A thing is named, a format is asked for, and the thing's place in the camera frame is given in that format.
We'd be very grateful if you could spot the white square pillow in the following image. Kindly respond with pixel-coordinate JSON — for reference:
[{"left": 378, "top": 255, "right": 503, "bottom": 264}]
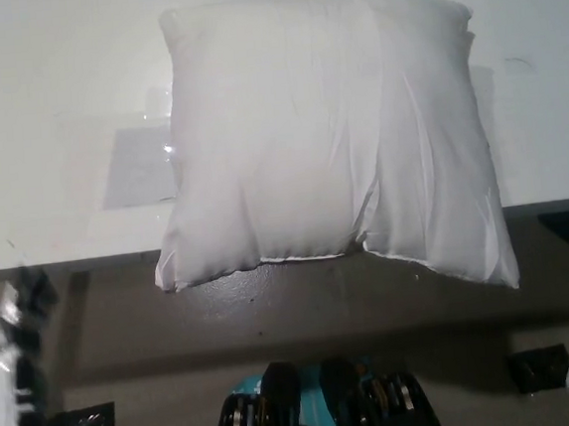
[{"left": 130, "top": 0, "right": 522, "bottom": 321}]

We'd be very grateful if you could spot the black robot torso teal top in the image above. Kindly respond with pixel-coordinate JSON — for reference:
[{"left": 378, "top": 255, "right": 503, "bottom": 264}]
[{"left": 202, "top": 347, "right": 445, "bottom": 426}]

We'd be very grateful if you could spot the clear plastic tape sheet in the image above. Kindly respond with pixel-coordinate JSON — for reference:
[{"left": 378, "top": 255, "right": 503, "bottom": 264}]
[{"left": 90, "top": 82, "right": 186, "bottom": 211}]

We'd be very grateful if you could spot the dark thin wire scrap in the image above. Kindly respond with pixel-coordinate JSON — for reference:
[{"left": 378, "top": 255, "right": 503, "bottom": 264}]
[{"left": 503, "top": 54, "right": 538, "bottom": 75}]

